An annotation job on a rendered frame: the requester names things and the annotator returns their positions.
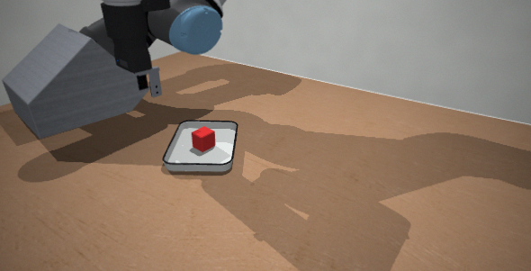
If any red block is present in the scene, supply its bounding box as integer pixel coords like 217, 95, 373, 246
192, 126, 215, 152

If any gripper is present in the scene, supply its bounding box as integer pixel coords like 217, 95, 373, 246
101, 0, 170, 97

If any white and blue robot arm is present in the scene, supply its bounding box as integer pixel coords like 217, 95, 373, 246
80, 0, 226, 56

